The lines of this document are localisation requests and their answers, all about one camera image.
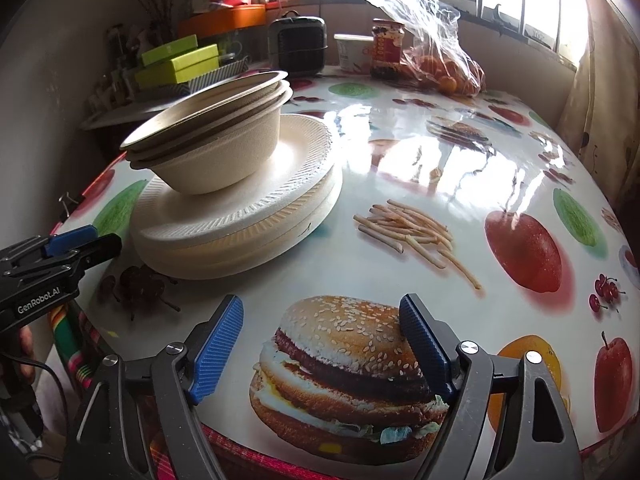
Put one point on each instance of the lime green box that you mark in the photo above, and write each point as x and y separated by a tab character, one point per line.
180	69
171	50

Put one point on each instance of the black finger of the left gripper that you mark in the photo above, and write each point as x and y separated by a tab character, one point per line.
95	254

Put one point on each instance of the loose orange fruit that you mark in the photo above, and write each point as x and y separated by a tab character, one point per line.
447	85

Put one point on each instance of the black binder clip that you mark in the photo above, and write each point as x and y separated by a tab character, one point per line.
69	205

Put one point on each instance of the floral curtain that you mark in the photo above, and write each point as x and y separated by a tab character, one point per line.
600	120

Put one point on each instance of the small black space heater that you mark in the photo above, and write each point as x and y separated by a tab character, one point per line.
297	44

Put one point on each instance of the white paper plate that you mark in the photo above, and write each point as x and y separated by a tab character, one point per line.
303	156
211	266
259	234

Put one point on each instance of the person left hand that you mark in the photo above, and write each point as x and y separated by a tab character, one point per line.
20	345

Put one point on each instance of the white plastic tub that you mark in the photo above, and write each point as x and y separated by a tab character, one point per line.
354	53

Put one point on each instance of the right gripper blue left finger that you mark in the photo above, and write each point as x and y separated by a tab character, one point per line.
183	374

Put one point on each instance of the red label glass jar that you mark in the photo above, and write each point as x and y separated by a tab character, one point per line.
388	37

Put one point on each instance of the striped grey box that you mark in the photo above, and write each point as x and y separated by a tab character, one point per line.
199	83

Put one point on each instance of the plastic bag of oranges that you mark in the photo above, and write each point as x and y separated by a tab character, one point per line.
436	50

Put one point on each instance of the large beige paper bowl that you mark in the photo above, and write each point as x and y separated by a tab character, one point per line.
226	157

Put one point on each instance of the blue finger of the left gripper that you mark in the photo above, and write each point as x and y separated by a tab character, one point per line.
59	244

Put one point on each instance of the orange tray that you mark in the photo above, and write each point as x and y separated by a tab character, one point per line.
223	20

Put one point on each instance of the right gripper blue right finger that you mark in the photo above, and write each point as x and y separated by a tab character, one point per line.
461	373

